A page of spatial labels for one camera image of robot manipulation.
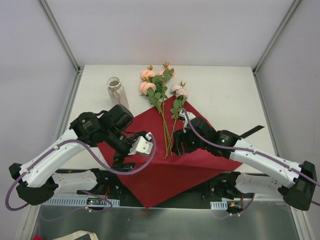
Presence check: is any red object at bottom edge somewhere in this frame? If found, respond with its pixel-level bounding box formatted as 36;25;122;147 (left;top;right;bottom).
32;235;44;240

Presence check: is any light pink rose stem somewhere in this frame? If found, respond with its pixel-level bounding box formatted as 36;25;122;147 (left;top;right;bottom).
166;81;189;156

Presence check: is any left white cable duct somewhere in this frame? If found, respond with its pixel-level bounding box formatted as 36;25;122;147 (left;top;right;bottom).
43;196;120;208

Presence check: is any right white cable duct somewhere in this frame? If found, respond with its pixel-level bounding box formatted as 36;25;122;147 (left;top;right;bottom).
210;200;244;211

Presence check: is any pink artificial flower bunch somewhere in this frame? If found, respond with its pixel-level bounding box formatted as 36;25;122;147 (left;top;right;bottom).
139;62;175;158

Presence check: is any right aluminium frame post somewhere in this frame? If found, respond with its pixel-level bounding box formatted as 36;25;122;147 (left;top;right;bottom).
252;0;305;76

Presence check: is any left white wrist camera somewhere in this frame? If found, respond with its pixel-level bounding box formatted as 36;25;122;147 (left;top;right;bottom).
128;132;154;157

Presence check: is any left aluminium frame post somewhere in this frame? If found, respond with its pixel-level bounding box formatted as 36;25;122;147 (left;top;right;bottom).
37;0;83;76

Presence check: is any brown red wrapping paper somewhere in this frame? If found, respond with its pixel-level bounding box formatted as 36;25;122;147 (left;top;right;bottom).
96;96;243;210

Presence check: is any aluminium frame post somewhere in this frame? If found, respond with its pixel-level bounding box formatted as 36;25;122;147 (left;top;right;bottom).
252;0;305;76
37;0;83;76

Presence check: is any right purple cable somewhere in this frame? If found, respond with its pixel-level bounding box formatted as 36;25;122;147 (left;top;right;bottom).
182;109;320;217

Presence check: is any white ribbed ceramic vase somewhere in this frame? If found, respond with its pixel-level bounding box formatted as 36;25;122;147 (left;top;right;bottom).
106;76;130;110

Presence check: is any black ribbon with gold print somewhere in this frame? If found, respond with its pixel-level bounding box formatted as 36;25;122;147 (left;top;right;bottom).
240;125;264;139

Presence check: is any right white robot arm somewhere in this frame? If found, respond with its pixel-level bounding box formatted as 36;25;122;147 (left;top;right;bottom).
172;111;320;211

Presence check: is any white cable duct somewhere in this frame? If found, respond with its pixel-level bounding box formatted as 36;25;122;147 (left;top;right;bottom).
43;196;120;208
210;200;244;211

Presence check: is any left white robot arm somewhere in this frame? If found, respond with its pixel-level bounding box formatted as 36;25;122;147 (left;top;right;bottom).
9;104;153;206

